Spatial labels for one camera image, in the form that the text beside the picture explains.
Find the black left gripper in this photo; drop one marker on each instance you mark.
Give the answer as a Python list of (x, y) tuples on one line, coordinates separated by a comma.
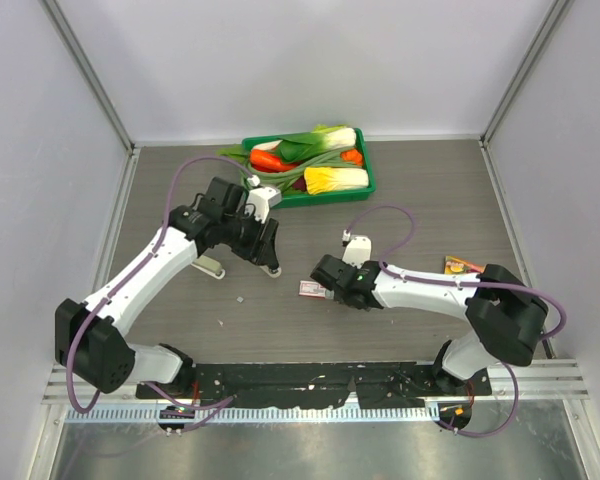
[(261, 251)]

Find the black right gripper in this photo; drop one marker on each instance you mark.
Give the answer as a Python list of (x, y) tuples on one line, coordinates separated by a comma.
[(338, 297)]

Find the red white staple box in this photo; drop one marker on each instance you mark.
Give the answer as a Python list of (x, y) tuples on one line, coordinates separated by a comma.
[(312, 289)]

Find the beige and black stapler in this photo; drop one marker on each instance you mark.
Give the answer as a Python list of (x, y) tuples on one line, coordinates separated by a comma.
[(215, 269)]

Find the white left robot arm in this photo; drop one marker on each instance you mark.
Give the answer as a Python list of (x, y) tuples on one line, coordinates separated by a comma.
[(90, 334)]

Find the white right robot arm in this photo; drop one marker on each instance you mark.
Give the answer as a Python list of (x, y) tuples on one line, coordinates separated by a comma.
[(506, 319)]

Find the green long beans toy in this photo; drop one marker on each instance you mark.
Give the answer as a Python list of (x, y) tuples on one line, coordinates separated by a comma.
[(284, 180)]

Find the purple beet toy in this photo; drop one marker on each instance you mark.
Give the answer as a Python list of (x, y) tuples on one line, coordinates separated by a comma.
[(300, 184)]

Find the green plastic tray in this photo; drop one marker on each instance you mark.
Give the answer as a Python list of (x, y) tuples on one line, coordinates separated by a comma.
[(343, 196)]

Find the yellow napa cabbage toy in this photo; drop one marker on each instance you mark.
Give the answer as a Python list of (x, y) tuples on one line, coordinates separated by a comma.
[(321, 180)]

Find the colourful snack packet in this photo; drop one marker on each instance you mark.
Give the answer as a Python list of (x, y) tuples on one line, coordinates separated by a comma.
[(454, 266)]

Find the green bok choy toy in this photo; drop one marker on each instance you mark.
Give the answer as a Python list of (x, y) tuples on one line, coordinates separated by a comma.
[(297, 147)]

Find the small orange carrot toy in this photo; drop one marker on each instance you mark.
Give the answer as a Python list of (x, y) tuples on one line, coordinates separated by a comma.
[(353, 156)]

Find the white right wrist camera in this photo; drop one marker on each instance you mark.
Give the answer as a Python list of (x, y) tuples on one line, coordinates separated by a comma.
[(357, 251)]

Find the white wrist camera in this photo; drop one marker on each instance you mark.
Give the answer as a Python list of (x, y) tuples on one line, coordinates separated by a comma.
[(262, 200), (357, 251)]

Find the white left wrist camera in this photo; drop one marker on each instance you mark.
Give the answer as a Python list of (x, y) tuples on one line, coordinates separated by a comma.
[(262, 200)]

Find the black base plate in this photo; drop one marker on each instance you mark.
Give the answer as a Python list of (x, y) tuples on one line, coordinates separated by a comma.
[(314, 385)]

